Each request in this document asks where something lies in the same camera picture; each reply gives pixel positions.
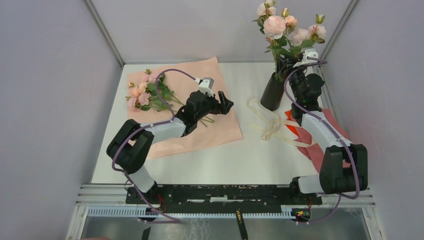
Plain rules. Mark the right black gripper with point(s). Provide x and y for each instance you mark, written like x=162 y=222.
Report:
x=291 y=65

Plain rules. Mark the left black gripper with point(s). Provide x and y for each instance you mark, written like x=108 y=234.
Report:
x=225 y=104

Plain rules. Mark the white rose stem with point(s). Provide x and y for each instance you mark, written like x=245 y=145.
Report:
x=273 y=27

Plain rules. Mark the cream printed ribbon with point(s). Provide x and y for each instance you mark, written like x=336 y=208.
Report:
x=272 y=124

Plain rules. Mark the pink paper bouquet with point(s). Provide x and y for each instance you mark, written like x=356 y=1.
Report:
x=217 y=129

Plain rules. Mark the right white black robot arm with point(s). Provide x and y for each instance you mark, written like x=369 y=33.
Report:
x=344 y=168

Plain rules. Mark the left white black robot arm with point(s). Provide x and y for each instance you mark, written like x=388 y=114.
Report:
x=129 y=148

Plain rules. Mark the black cylindrical vase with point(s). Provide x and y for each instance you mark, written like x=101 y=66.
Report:
x=274 y=91

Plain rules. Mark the peach white artificial roses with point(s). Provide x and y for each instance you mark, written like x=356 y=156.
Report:
x=301 y=38

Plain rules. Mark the orange paper piece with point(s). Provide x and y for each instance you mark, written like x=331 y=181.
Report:
x=291 y=121

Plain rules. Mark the peach pink rose stems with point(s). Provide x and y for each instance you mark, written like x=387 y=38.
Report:
x=143 y=96

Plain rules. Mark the pink crumpled cloth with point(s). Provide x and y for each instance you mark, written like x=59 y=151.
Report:
x=314 y=152

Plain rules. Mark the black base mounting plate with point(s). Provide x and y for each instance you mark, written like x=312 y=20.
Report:
x=222 y=199

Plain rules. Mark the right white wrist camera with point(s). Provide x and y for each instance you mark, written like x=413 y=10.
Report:
x=308 y=56

